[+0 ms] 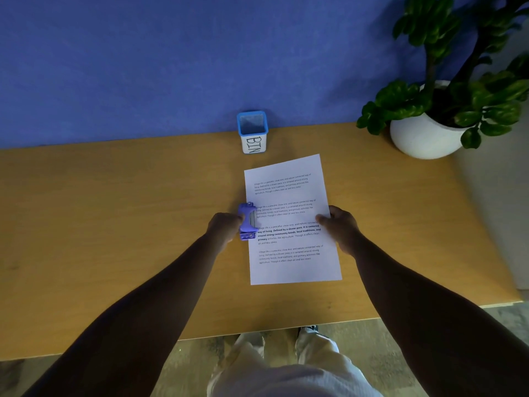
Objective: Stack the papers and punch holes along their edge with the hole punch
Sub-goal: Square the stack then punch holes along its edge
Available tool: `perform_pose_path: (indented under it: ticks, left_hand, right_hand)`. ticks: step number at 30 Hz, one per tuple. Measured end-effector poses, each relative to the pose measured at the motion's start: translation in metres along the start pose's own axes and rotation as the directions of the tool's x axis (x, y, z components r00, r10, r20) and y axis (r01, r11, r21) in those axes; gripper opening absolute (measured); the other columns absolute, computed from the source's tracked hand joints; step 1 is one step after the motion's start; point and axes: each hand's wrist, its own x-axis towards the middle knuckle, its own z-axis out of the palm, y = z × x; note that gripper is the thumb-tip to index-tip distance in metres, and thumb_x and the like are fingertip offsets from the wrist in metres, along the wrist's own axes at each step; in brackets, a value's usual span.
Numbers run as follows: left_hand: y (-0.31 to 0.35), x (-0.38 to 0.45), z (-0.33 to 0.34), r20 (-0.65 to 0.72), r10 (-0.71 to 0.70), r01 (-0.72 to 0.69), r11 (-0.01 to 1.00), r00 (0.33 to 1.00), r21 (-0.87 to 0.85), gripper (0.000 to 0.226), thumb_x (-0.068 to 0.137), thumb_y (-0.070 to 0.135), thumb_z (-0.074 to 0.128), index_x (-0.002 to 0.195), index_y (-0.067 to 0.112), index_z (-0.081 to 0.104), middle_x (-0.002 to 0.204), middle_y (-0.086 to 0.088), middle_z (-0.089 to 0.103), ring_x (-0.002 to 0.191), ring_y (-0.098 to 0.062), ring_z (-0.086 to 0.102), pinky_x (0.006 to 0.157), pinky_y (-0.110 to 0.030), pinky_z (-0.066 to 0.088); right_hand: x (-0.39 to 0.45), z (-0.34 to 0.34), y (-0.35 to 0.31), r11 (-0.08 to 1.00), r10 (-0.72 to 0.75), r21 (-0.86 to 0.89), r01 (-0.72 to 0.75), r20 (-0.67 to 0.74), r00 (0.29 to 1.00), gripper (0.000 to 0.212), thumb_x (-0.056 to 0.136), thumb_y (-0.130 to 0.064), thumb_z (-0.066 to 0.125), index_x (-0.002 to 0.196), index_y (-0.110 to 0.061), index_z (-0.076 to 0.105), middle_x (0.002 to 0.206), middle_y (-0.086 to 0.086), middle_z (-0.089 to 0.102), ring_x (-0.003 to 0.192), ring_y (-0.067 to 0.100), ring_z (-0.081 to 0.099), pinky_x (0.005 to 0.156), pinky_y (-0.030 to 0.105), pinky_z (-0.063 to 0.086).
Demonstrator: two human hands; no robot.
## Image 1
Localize white textured shirt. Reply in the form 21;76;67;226
206;363;383;397

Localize person's right hand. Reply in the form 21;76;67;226
315;205;360;257

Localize person's left hand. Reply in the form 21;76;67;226
206;212;245;253

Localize person's left forearm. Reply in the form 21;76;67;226
23;235;223;397

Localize cream trousers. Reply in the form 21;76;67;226
225;326;352;381

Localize round white plant pot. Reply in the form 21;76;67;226
390;79;470;160

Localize blue and white square bin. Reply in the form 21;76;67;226
236;110;269;155

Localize person's right forearm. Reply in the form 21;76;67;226
351;239;529;397

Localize white printed paper sheet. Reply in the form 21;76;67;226
244;154;343;286

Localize green leafy plant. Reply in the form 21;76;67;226
356;0;529;150

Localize purple hole punch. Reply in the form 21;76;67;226
236;202;260;242

